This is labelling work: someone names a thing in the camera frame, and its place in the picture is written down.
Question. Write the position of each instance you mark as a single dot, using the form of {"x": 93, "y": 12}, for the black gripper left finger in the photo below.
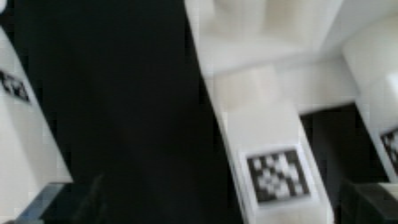
{"x": 68, "y": 204}

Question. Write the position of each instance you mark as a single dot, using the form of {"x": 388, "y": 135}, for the white chair leg with tags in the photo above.
{"x": 370, "y": 52}

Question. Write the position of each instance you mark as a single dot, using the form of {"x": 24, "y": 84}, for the white chair seat part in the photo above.
{"x": 269, "y": 45}

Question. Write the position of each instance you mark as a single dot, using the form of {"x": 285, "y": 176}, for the white chair backrest part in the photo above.
{"x": 33, "y": 165}

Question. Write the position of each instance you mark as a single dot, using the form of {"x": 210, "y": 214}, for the white chair leg block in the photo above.
{"x": 276, "y": 176}

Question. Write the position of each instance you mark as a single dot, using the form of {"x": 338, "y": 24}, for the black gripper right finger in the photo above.
{"x": 368, "y": 203}

